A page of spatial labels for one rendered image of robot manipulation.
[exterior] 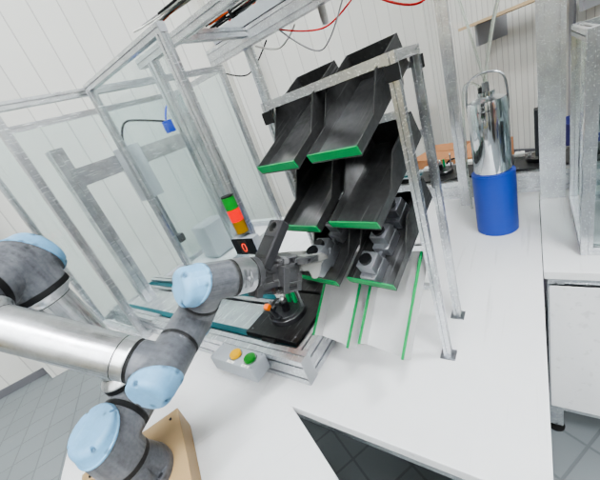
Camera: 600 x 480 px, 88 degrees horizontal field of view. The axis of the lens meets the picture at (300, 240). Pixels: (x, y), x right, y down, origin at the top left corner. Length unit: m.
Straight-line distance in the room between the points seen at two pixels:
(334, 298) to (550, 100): 1.23
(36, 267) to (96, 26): 3.34
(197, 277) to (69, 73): 3.46
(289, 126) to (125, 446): 0.85
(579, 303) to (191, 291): 1.26
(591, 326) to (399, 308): 0.79
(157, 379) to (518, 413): 0.77
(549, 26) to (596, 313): 1.07
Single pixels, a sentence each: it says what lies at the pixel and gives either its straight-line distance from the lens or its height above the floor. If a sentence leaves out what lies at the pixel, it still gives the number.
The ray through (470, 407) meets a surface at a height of 0.86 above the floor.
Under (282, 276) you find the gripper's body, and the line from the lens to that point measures 0.68.
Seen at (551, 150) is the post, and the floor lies 1.09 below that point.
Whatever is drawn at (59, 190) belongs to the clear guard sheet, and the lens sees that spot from 2.16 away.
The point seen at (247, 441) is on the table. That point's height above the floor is 0.86.
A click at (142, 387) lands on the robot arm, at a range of 0.57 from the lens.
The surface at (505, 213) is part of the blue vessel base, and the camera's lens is 1.53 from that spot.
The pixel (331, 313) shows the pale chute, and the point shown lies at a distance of 0.98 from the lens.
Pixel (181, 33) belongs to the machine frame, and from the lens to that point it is 1.75.
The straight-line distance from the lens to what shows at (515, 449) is 0.90.
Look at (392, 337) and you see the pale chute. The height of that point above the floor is 1.02.
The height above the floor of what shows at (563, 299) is 0.74.
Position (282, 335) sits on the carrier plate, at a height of 0.97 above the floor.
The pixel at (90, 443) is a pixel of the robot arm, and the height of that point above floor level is 1.15.
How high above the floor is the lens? 1.64
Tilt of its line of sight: 23 degrees down
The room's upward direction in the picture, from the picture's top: 21 degrees counter-clockwise
